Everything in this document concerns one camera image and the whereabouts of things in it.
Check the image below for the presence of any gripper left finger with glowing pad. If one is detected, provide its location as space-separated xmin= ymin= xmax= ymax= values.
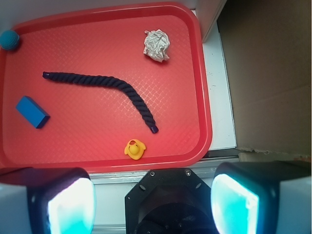
xmin=0 ymin=167 xmax=96 ymax=234

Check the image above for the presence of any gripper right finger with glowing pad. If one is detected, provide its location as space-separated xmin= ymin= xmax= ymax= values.
xmin=211 ymin=161 xmax=312 ymax=234

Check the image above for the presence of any blue rectangular block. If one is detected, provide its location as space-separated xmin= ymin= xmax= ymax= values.
xmin=16 ymin=96 xmax=50 ymax=129

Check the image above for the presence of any yellow rubber duck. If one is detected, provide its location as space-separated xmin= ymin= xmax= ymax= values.
xmin=124 ymin=139 xmax=146 ymax=160

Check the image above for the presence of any red plastic tray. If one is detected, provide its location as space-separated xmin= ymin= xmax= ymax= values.
xmin=0 ymin=2 xmax=213 ymax=173

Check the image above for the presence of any brown cardboard box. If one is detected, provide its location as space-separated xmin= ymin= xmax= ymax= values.
xmin=217 ymin=0 xmax=312 ymax=156

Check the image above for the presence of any teal textured ball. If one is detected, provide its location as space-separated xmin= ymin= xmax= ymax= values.
xmin=0 ymin=30 xmax=20 ymax=50

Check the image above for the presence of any crumpled white paper ball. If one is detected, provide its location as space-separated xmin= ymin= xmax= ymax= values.
xmin=143 ymin=29 xmax=171 ymax=62

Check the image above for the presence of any dark navy twisted rope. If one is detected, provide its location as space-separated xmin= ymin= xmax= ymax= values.
xmin=42 ymin=71 xmax=159 ymax=134

